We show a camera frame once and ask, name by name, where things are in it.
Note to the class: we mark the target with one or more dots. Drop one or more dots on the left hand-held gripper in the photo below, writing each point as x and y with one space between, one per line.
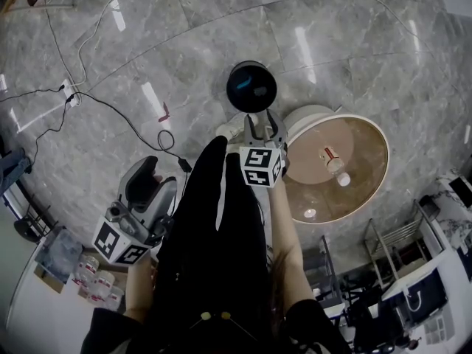
110 240

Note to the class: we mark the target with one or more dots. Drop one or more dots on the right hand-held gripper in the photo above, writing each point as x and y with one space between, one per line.
258 166

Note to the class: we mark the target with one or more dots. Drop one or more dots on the black round bin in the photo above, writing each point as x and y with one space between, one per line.
258 103

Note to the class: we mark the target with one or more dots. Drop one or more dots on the clear plastic bottle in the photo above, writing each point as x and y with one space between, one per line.
333 164

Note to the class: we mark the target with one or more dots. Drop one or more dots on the person's left forearm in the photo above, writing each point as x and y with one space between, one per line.
138 290

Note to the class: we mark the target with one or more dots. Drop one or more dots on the person's right forearm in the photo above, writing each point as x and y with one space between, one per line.
287 234

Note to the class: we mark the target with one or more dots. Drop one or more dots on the person's left shoe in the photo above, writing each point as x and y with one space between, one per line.
226 130

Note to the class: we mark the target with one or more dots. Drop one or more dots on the person's black clothing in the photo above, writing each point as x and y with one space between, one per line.
206 234

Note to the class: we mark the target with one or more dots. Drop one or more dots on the red paper scrap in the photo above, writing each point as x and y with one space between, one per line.
164 116

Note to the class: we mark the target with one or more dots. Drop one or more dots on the cluster of clear jars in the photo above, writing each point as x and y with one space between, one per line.
105 279

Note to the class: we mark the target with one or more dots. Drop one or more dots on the clear plastic bag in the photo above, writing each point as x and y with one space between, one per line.
59 253

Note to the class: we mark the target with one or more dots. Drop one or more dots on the white power strip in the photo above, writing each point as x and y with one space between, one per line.
70 94

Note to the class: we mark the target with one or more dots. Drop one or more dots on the black stool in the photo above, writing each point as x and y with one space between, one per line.
27 229

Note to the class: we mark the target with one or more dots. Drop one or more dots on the black metal rack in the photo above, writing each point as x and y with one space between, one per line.
328 271

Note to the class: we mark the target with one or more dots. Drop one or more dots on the steel bar rack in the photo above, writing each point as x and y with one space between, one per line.
402 231

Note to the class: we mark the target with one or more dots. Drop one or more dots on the white marble counter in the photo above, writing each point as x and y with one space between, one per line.
453 227

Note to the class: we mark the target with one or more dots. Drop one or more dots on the blue white sink cabinet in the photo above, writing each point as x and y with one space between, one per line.
424 293

